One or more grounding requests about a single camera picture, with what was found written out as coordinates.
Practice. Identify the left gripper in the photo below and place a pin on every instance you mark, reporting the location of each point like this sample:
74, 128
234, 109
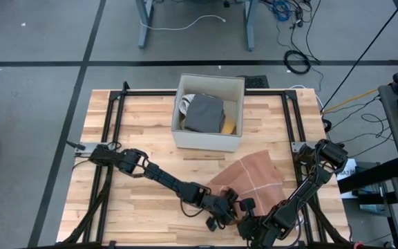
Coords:
219, 209

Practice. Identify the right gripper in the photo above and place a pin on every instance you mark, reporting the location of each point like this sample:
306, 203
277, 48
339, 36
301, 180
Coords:
259, 230

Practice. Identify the salmon pink towel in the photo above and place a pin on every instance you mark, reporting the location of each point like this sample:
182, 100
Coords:
254, 176

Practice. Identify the beige fabric storage box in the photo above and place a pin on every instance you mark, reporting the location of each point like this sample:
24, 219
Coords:
206, 141

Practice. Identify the mustard yellow towel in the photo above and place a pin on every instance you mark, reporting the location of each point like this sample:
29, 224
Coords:
229, 127

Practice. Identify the dark grey waffle towel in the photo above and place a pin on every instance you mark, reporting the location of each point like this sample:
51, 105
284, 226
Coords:
204, 114

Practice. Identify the white plaid towel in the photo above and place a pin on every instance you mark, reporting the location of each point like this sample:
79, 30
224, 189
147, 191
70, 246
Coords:
184, 105

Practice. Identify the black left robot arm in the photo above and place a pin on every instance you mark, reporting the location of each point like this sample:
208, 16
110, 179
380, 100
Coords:
157, 173

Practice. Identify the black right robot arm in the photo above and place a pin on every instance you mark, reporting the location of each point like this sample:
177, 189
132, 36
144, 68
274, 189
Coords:
309, 186

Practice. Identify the red clamp knob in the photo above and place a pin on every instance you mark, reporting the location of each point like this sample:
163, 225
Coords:
359, 245

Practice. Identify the white printed paper label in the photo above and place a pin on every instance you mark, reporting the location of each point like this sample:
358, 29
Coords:
350, 171

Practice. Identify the black cart beam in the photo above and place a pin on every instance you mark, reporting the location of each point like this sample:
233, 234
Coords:
371, 176

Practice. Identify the black perforated floor mat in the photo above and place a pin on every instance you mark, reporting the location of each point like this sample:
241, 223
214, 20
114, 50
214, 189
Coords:
256, 82

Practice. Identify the grey desk leg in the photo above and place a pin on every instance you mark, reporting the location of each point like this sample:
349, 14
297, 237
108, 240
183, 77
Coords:
144, 31
251, 34

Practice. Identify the long straight black pole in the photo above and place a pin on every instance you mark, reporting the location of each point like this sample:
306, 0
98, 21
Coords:
358, 63

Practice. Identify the black power adapter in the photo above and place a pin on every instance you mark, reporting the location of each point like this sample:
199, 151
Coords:
300, 15

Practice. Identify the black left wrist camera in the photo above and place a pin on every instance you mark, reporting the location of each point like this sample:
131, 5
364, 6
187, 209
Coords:
231, 194

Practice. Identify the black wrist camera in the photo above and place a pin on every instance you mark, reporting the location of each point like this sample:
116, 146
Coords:
231, 194
247, 204

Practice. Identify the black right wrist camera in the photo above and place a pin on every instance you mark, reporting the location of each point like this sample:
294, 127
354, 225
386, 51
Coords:
247, 204

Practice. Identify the black metal table frame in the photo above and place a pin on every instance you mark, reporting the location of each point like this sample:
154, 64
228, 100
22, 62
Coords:
143, 92

